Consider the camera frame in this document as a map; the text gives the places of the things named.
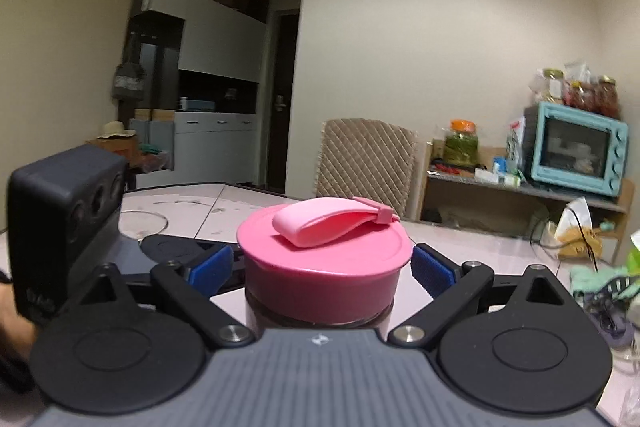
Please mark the green jar with orange lid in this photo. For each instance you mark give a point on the green jar with orange lid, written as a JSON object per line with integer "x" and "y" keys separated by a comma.
{"x": 461, "y": 147}

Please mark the tall jar of red food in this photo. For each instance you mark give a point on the tall jar of red food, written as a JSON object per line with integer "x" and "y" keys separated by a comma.
{"x": 607, "y": 99}

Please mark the glass jar with gold lid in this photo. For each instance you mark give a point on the glass jar with gold lid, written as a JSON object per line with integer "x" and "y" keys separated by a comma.
{"x": 552, "y": 87}

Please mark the green tissue pack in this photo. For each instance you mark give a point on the green tissue pack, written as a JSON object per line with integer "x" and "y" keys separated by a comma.
{"x": 634, "y": 249}

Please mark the quilted beige chair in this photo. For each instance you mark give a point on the quilted beige chair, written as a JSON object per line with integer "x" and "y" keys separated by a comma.
{"x": 367, "y": 167}

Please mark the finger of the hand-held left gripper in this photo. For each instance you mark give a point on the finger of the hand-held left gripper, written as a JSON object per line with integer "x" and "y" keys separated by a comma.
{"x": 220, "y": 249}
{"x": 230, "y": 286}

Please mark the white and black cabinet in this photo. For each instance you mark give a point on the white and black cabinet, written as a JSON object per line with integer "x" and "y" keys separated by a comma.
{"x": 215, "y": 52}

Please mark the black phone stand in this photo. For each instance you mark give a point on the black phone stand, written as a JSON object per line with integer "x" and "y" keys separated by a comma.
{"x": 607, "y": 307}

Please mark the yellow bag with white tissue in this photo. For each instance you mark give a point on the yellow bag with white tissue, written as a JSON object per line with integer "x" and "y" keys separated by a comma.
{"x": 575, "y": 227}

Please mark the straw hat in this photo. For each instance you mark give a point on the straw hat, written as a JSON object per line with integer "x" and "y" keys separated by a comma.
{"x": 116, "y": 131}

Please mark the person's left hand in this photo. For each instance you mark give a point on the person's left hand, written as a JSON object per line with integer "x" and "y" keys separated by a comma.
{"x": 15, "y": 332}

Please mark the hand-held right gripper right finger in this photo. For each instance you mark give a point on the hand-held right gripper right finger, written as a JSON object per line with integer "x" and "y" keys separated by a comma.
{"x": 432, "y": 272}

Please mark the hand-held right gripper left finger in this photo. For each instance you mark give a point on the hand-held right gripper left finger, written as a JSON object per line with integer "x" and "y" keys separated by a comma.
{"x": 210, "y": 272}

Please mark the mint green cloth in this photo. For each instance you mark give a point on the mint green cloth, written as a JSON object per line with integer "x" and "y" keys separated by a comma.
{"x": 595, "y": 277}

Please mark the clear dimpled glass cup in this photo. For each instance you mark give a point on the clear dimpled glass cup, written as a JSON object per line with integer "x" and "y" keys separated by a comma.
{"x": 150, "y": 219}

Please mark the teal toaster oven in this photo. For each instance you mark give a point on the teal toaster oven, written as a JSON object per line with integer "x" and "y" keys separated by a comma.
{"x": 575, "y": 152}

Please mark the cardboard box with red print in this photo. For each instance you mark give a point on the cardboard box with red print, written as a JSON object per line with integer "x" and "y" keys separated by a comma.
{"x": 112, "y": 154}

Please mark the wooden side shelf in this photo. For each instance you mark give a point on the wooden side shelf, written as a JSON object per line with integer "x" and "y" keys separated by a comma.
{"x": 475, "y": 202}

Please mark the small jar of red food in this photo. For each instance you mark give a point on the small jar of red food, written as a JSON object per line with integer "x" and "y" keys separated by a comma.
{"x": 581, "y": 97}

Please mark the grey hanging bag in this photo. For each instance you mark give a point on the grey hanging bag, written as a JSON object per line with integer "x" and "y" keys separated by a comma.
{"x": 127, "y": 79}

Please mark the dark brown door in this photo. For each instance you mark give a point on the dark brown door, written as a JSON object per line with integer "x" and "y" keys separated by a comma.
{"x": 284, "y": 107}

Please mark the red and white snack bag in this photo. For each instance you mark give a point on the red and white snack bag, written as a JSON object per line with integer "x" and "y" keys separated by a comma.
{"x": 515, "y": 147}

